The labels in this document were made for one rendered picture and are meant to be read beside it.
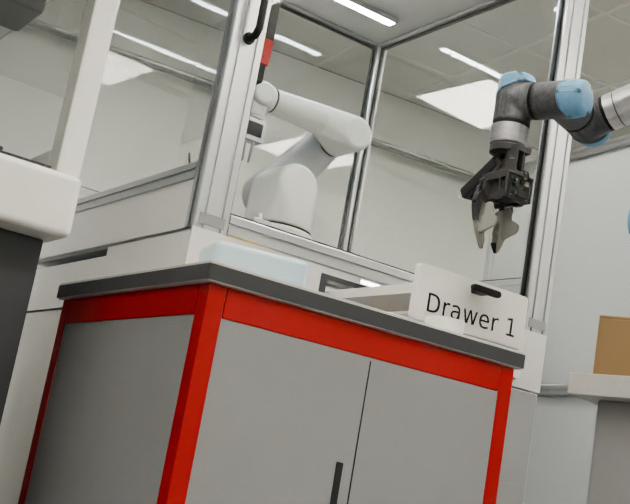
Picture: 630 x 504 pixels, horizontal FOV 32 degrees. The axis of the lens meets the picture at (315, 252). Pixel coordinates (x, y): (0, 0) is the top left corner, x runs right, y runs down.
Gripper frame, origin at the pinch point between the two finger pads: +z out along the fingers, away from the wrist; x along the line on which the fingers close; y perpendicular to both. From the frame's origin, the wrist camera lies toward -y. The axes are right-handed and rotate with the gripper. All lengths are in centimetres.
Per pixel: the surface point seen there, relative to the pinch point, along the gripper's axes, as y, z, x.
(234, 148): -36, -13, -41
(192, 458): 24, 51, -68
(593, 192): -142, -84, 178
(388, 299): -11.8, 13.8, -12.8
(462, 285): -1.1, 9.2, -3.5
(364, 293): -20.6, 12.1, -12.5
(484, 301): -1.1, 10.9, 2.7
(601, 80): -221, -180, 258
